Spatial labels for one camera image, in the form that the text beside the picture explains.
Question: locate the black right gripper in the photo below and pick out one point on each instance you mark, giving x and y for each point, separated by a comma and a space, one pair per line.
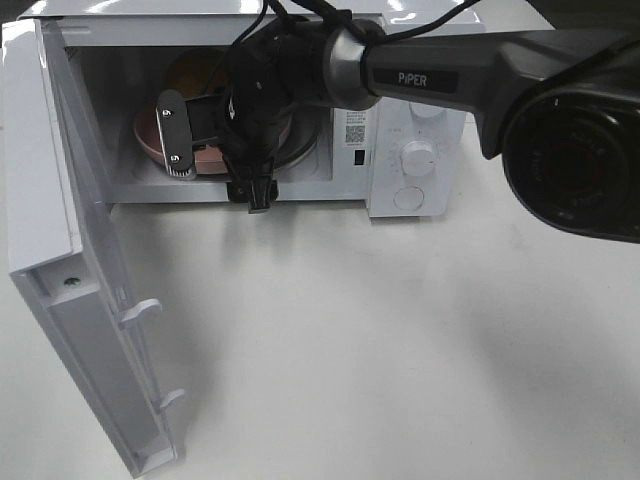
252, 125

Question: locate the pink round plate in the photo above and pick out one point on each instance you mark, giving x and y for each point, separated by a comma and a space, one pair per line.
207, 162

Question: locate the burger with lettuce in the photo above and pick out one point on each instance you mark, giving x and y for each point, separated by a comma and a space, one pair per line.
197, 72

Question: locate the white round door button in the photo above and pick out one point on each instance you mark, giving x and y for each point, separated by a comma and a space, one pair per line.
409, 198

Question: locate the white microwave knob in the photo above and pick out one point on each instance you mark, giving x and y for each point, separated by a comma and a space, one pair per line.
417, 159

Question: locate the white microwave door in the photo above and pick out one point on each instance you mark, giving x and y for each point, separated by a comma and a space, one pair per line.
63, 252

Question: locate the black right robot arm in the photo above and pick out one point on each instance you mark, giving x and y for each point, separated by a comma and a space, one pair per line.
559, 107

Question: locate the white warning label sticker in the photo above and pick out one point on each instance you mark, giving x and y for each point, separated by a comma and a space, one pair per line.
355, 128

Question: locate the white microwave oven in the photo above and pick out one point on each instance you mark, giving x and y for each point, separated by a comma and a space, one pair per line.
102, 64

